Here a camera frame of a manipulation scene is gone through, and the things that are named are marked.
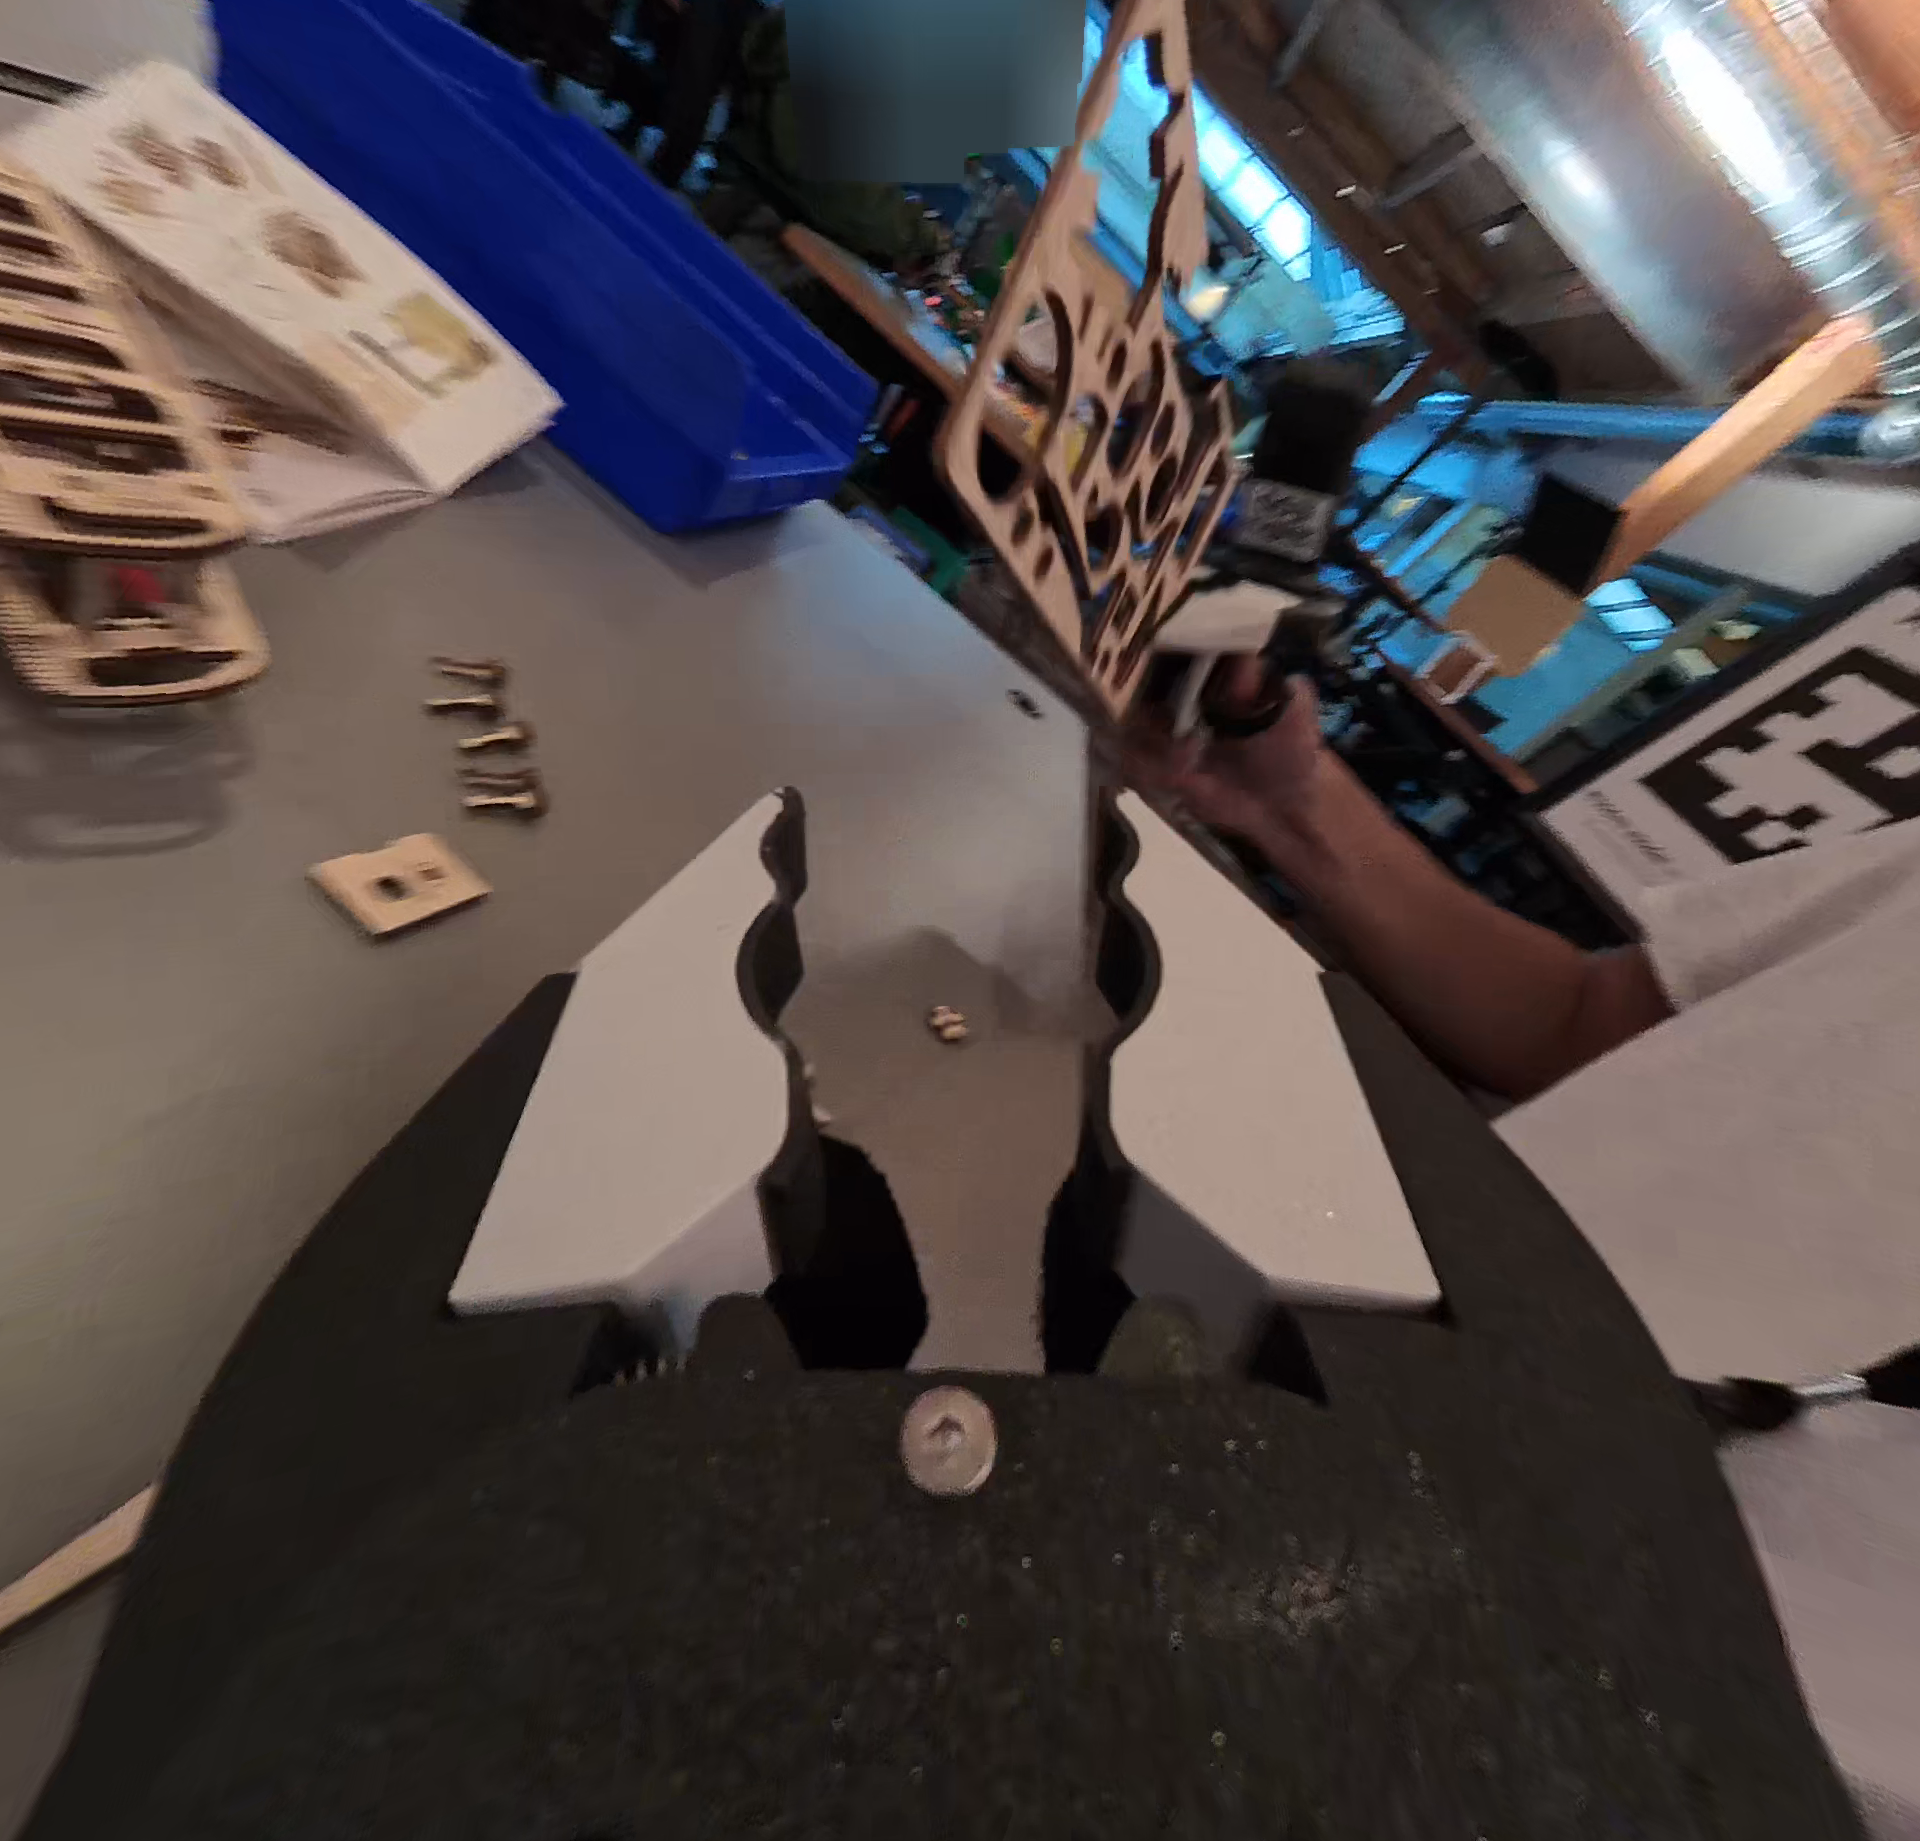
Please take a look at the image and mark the person's white t-shirt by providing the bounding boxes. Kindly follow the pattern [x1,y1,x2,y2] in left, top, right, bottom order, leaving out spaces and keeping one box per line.
[1489,808,1920,1841]

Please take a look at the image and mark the wooden part sheet round cutouts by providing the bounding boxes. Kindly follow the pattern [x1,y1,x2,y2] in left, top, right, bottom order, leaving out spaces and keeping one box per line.
[934,0,1239,739]

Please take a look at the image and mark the blue plastic bin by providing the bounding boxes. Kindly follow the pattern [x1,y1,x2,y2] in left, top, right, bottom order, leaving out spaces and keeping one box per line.
[196,0,878,535]

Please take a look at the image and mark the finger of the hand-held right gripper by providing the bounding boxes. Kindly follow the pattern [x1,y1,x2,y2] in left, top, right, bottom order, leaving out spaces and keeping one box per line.
[1155,589,1310,726]

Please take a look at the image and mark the black lanyard strap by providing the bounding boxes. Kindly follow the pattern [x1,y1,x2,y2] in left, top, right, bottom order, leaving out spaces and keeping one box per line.
[1685,1354,1920,1429]

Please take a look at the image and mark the wooden part sheet long slots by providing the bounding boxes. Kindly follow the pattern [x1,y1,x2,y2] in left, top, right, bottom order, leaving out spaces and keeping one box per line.
[0,161,251,562]

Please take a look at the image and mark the silver ventilation duct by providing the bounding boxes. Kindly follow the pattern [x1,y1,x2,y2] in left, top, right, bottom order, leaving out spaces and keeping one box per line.
[1245,0,1920,402]

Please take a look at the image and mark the open instruction booklet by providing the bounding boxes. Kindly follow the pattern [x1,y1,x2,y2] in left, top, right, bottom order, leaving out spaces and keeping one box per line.
[0,66,563,545]

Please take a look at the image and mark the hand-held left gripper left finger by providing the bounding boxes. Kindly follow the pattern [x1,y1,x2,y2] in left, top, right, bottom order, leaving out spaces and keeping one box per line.
[446,784,825,1349]

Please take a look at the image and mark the square wooden plate with holes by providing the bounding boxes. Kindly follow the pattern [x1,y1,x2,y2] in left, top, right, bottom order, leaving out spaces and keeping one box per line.
[304,830,494,940]

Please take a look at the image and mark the wooden beam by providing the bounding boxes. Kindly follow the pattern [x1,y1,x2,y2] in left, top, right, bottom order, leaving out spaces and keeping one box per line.
[1447,317,1884,680]

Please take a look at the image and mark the framed black-white marker sign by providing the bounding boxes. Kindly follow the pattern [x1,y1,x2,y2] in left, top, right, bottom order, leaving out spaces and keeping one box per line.
[1531,551,1920,944]

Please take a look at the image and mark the person's right hand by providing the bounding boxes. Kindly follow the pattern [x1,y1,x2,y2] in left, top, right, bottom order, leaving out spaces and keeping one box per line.
[1126,671,1327,846]

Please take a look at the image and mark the grey desk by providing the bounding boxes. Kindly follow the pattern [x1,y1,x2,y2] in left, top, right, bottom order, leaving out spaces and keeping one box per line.
[0,0,1143,1633]

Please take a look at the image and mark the person's right forearm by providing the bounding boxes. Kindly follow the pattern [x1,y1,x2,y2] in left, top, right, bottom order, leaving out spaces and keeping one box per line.
[1198,759,1674,1100]

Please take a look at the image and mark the wooden storage shelf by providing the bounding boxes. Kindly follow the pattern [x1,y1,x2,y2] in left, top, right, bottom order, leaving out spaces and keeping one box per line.
[782,219,1082,420]

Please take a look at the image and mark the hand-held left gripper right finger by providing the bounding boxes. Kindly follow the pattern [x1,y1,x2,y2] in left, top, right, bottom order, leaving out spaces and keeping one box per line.
[1064,787,1444,1349]

